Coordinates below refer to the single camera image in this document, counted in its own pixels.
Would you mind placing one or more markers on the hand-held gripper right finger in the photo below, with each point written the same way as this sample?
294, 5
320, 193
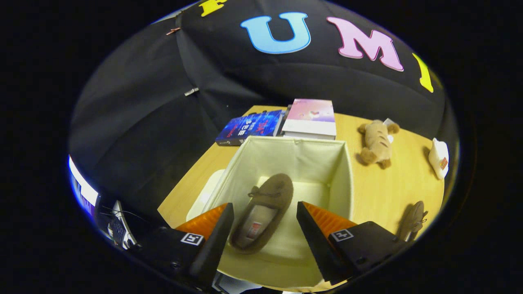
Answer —
316, 249

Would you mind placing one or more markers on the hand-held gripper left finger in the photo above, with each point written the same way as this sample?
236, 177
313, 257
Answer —
214, 249

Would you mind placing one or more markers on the fabric storage box lid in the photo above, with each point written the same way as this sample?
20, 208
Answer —
202, 200

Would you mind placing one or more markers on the brown suede shoe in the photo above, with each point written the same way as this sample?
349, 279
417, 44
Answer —
273, 192
412, 218

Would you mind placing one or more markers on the cream fabric storage box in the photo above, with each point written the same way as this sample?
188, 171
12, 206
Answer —
302, 163

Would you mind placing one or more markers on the open laptop computer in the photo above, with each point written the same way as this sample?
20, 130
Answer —
83, 192

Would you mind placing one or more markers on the brown plush toy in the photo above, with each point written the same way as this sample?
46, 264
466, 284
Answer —
376, 143

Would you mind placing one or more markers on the blue cover book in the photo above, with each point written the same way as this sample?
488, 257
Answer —
257, 124

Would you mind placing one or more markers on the pink cover book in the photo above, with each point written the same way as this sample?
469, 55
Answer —
312, 112

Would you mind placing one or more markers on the black backdrop cloth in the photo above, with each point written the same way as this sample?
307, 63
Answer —
143, 122

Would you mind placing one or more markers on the white toy with red label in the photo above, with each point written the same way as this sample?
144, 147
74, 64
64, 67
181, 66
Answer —
438, 155

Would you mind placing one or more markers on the white cloth clip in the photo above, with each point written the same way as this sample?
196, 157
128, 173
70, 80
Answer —
191, 91

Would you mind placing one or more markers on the red cloth clip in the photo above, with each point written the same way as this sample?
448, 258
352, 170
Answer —
173, 30

